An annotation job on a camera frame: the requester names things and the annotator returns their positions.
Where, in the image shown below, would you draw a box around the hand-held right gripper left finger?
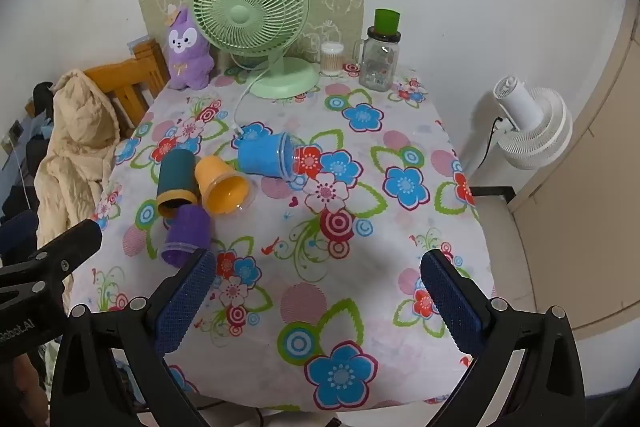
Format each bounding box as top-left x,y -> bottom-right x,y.
49,249 -> 217,427

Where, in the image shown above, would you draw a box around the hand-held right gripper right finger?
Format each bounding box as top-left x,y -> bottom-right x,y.
420,249 -> 586,427

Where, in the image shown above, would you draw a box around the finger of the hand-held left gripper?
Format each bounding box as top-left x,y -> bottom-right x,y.
0,219 -> 103,308

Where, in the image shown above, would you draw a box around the purple cup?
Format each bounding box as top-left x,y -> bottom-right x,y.
160,204 -> 213,268

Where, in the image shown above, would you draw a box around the dark teal cup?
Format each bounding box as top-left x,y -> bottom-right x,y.
156,149 -> 198,218

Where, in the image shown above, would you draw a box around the orange cup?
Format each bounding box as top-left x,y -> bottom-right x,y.
194,156 -> 251,215

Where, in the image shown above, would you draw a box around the blue cup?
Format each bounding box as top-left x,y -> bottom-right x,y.
237,132 -> 301,180

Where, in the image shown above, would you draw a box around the dark clothes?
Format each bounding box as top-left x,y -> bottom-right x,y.
0,82 -> 56,258

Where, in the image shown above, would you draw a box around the beige padded jacket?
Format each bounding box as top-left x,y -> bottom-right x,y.
35,69 -> 121,253

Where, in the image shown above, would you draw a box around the floral tablecloth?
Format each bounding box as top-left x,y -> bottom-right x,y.
65,66 -> 496,413

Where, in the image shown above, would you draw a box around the wooden chair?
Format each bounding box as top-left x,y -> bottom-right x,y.
82,39 -> 171,138

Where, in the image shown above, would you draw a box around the white circulator fan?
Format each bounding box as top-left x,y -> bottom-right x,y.
492,76 -> 573,170

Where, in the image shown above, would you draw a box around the purple plush toy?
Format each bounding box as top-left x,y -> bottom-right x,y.
165,7 -> 216,92

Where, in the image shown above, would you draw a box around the glass jar with green cap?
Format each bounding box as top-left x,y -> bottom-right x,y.
359,8 -> 402,92

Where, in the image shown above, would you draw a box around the clear cotton swab container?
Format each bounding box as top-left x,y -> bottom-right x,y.
320,41 -> 345,78

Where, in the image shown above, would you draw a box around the green desk fan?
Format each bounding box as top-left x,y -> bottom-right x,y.
192,0 -> 321,100

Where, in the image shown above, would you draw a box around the black power cable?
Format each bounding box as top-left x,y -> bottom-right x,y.
462,116 -> 506,178

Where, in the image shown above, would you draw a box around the white fan cable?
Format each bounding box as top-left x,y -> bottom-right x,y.
231,66 -> 273,142

